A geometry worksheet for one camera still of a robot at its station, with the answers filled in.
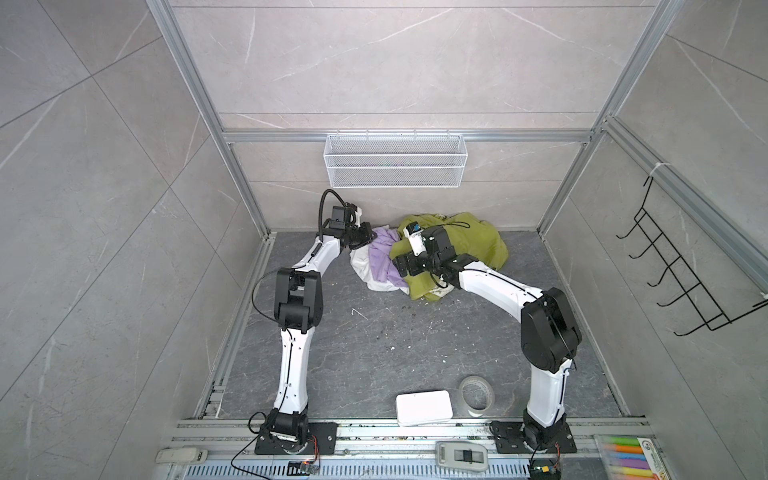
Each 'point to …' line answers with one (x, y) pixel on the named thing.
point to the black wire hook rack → (686, 283)
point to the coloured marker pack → (631, 457)
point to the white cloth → (360, 262)
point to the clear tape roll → (476, 394)
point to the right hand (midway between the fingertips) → (405, 253)
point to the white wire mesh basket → (395, 161)
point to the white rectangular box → (423, 407)
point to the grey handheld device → (461, 455)
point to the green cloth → (473, 237)
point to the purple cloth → (382, 266)
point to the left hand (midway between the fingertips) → (377, 227)
